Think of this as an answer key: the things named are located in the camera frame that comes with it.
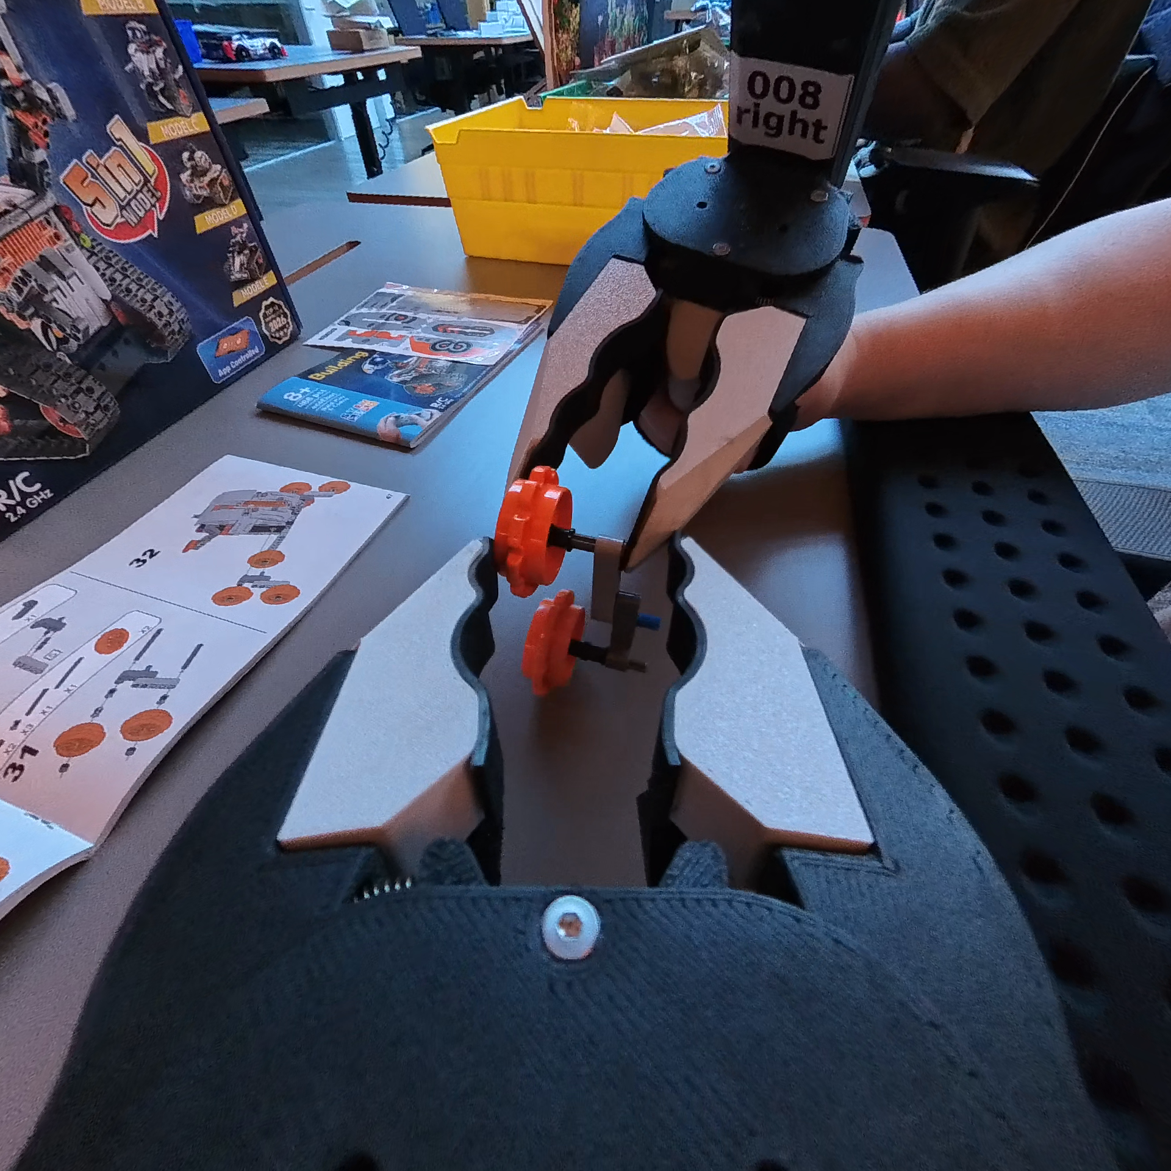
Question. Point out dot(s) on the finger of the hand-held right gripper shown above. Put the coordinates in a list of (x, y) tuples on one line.
[(586, 329), (750, 383)]

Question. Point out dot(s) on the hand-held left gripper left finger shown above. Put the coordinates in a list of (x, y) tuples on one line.
[(403, 732)]

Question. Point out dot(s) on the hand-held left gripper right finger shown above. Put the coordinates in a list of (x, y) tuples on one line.
[(768, 732)]

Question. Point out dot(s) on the orange wheel grey beam assembly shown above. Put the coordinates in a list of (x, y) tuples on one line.
[(530, 530)]

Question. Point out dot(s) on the person's right forearm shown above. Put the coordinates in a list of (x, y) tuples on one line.
[(1007, 319)]

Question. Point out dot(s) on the grey desk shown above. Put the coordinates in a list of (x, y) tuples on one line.
[(457, 475)]

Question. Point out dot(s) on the clear plastic bag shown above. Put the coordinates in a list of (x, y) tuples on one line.
[(658, 121)]

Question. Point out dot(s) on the yellow plastic bin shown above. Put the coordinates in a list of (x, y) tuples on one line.
[(522, 201)]

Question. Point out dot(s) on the printed sticker sheet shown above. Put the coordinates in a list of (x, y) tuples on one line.
[(430, 325)]

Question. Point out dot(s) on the blue closed booklet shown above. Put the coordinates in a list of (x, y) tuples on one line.
[(365, 403)]

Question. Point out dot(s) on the dark printed toy box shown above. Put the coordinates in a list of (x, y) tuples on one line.
[(612, 26)]

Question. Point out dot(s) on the open white instruction booklet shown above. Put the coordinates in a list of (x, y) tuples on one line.
[(183, 622)]

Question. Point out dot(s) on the blue office chair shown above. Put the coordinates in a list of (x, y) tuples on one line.
[(453, 14), (409, 17)]

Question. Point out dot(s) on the toy car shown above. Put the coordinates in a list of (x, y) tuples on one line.
[(240, 43)]

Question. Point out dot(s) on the blue robot kit box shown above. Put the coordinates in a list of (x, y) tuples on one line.
[(110, 229)]

